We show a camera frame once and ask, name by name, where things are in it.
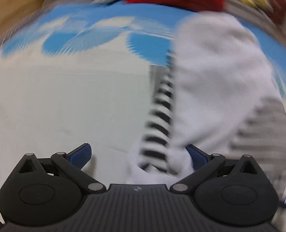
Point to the black white striped hoodie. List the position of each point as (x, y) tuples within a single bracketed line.
[(210, 77)]

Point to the wooden bed headboard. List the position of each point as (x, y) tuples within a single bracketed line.
[(9, 12)]

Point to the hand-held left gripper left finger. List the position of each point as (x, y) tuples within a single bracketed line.
[(81, 153)]

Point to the dark red cushion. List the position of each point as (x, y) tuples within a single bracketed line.
[(279, 8)]

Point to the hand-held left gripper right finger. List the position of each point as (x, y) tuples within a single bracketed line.
[(196, 157)]

